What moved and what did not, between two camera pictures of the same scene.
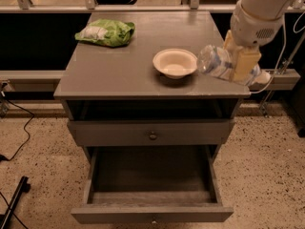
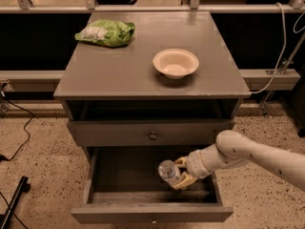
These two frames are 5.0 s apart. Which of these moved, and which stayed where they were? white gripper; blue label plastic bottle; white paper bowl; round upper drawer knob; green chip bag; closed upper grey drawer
Moved: blue label plastic bottle; white gripper
Stayed: green chip bag; round upper drawer knob; closed upper grey drawer; white paper bowl
